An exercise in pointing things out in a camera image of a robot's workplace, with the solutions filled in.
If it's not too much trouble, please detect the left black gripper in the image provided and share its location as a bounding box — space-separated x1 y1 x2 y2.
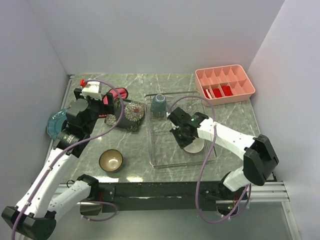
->
74 88 115 134

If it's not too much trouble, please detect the white brown ceramic bowl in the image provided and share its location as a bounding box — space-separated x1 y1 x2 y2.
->
183 138 205 154

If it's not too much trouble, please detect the grey blue ceramic mug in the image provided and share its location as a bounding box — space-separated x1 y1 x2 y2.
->
150 93 167 118

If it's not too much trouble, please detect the black floral square plate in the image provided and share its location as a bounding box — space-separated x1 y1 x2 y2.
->
104 98 146 132

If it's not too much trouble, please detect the teal round plate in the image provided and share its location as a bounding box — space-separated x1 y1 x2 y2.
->
46 108 69 140

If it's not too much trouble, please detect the black patterned ceramic bowl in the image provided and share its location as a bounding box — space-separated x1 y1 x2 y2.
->
98 149 124 173

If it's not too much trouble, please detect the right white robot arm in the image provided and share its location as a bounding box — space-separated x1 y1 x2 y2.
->
166 107 279 199

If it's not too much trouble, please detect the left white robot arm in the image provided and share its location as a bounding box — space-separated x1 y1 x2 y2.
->
1 88 115 240

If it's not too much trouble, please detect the red black oven mitt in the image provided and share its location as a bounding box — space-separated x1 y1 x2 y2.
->
99 87 129 118

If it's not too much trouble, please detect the red cloth left compartment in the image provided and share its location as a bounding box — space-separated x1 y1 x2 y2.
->
203 89 213 100

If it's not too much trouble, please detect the red cloth compartment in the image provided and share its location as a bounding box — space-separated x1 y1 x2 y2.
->
221 85 233 97
203 89 213 100
212 87 223 98

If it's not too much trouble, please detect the red cloth middle compartment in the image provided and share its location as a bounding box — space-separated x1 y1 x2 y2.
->
212 87 223 98

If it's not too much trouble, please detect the pink divided organizer tray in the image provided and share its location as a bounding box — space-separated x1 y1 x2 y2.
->
195 64 256 107

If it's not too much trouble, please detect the red cloth right compartment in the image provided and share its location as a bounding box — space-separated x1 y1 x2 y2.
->
221 85 233 97

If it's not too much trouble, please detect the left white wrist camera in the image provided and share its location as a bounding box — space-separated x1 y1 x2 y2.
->
80 79 102 100

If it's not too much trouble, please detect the metal wire dish rack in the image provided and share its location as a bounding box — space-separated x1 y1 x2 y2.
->
144 91 212 169

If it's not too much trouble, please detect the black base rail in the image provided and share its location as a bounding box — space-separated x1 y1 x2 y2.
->
88 181 248 213

